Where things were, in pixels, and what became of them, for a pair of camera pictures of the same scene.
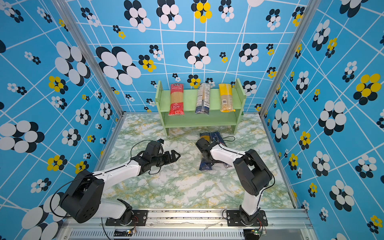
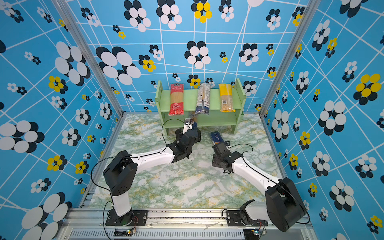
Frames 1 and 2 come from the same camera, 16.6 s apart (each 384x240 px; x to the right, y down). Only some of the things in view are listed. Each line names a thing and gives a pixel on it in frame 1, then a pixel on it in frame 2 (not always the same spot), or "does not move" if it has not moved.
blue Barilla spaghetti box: (216, 136) does not move
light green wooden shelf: (216, 118) does not move
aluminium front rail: (289, 224) does not move
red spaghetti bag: (177, 99) does not move
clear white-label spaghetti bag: (203, 101) does not move
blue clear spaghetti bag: (211, 137) -> (194, 125)
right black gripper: (204, 161) -> (216, 161)
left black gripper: (174, 159) -> (179, 133)
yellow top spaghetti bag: (225, 93) does not move
